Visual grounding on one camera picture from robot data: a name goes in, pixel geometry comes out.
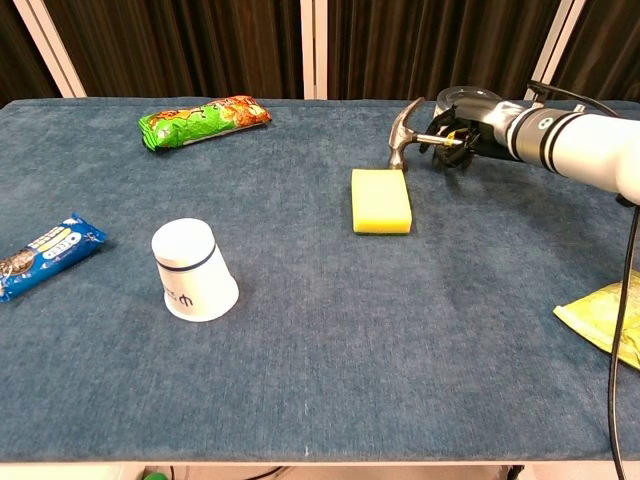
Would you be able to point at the steel claw hammer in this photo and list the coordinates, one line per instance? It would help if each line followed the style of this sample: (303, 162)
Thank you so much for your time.
(402, 140)

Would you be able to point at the green orange snack bag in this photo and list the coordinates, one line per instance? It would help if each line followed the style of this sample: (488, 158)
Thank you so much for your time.
(200, 122)

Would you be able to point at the yellow sponge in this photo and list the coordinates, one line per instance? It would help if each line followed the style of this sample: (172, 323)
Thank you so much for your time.
(381, 202)

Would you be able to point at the silver and black right robot hand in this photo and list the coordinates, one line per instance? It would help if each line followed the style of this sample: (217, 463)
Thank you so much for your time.
(492, 117)

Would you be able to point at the white paper cup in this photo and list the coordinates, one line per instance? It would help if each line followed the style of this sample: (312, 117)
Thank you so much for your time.
(192, 270)

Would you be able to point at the yellow green snack packet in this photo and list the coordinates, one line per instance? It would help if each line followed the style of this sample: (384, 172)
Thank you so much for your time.
(597, 320)

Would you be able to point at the blue cookie pack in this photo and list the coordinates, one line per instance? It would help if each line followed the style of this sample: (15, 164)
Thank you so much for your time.
(47, 255)

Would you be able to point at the white partition frame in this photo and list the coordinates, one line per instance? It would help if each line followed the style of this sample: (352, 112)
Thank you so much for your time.
(555, 50)
(314, 50)
(50, 50)

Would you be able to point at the blue tablecloth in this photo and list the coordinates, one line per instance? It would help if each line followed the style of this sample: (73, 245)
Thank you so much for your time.
(320, 350)

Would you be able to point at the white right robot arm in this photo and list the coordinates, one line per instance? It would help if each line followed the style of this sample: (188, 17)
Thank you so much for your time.
(580, 142)

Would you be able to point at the black pleated curtain panel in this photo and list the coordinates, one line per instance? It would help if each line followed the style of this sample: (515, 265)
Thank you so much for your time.
(190, 45)
(20, 50)
(430, 45)
(610, 45)

